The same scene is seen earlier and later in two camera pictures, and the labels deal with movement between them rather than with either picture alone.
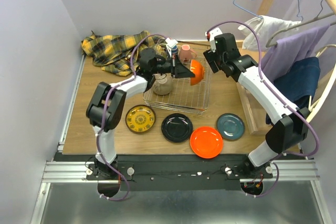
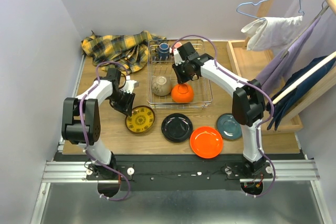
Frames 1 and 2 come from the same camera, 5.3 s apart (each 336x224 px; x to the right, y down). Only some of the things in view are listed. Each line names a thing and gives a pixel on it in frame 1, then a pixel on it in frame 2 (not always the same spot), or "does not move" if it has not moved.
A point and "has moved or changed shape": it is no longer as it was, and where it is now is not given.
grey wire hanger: x=316 y=17 to x=323 y=10
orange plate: x=206 y=142 does not move
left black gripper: x=173 y=67 to x=126 y=103
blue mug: x=174 y=52 has moved or changed shape
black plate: x=177 y=127 does not move
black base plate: x=177 y=172 does not move
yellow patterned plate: x=140 y=118 does not move
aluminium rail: x=80 y=171 does not move
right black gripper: x=210 y=56 to x=181 y=79
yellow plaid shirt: x=114 y=52 does not move
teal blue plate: x=230 y=126 does not move
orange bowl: x=197 y=67 has moved or changed shape
